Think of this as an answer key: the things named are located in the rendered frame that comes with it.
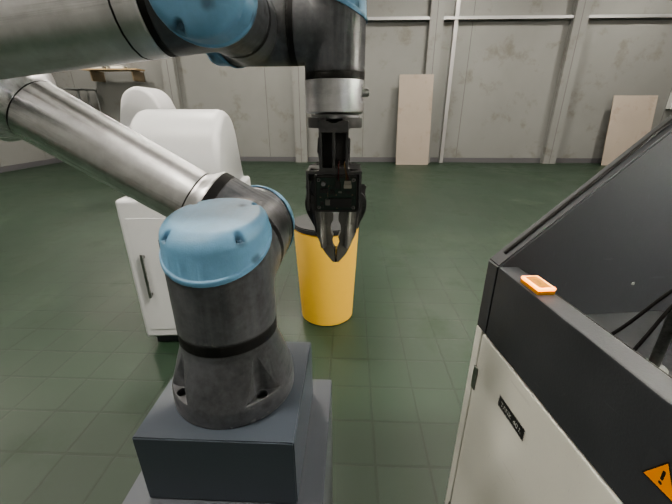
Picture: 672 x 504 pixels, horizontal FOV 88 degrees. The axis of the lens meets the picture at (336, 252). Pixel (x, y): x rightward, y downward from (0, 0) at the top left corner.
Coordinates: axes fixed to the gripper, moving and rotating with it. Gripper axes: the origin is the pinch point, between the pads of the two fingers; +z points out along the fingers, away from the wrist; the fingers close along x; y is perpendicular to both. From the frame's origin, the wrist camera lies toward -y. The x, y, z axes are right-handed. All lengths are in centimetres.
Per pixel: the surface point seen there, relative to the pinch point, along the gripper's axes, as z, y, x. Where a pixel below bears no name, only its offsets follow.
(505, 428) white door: 36.2, 0.4, 32.8
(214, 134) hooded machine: -10, -128, -65
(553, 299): 7.5, 0.7, 35.1
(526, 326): 13.6, -0.6, 32.7
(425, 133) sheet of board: 29, -839, 184
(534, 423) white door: 27.9, 6.6, 33.6
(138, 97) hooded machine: -38, -438, -276
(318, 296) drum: 81, -129, -15
